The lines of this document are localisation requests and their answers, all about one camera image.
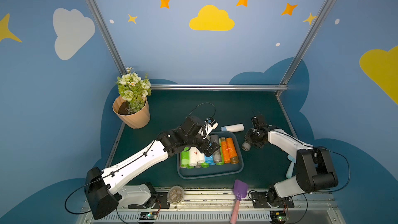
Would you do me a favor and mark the orange trash bag roll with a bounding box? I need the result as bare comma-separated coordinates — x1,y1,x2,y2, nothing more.
226,138,239,164
220,137,231,164

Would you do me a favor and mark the grey trash bag roll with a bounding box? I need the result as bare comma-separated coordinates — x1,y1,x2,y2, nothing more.
241,142,251,151
210,135,222,164

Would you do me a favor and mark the green trash bag roll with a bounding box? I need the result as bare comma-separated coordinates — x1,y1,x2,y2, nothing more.
180,147,190,168
216,139,225,166

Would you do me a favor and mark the white trash bag roll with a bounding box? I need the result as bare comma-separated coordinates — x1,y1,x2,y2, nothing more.
189,147,198,167
197,151,205,164

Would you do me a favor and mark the dark teal storage box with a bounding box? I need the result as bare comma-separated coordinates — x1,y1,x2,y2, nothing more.
177,131,244,180

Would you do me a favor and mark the blue trash bag roll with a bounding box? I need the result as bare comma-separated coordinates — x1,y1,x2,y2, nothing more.
204,155,215,166

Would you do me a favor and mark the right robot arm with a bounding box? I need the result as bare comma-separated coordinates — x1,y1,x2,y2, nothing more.
241,115,339,204

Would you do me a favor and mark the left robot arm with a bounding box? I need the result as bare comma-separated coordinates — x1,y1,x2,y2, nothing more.
84,116,220,220

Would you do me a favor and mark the light blue toy spade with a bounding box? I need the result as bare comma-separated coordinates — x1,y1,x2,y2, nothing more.
286,155,296,179

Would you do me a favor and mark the purple toy shovel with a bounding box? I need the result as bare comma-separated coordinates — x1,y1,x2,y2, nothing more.
230,179,248,224

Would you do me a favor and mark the clear plastic lidded cup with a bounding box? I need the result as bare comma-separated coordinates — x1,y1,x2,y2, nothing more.
167,185,184,205

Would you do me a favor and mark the flower pot with plant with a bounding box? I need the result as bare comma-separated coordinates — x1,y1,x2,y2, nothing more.
113,67,151,129

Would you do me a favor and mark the left controller board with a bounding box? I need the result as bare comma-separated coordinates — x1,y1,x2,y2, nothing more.
140,212,158,222

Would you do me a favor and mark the controller board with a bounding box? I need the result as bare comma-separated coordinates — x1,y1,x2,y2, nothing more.
269,212,289,224
140,212,158,222

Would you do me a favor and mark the right controller board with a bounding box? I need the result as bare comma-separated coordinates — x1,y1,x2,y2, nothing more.
269,212,289,224

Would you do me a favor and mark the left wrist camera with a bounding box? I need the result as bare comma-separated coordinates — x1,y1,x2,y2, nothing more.
201,117,218,138

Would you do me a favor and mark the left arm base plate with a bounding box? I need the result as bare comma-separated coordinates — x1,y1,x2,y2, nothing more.
127,192,170,209

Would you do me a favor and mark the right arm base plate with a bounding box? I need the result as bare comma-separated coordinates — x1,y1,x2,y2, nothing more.
248,190,294,208

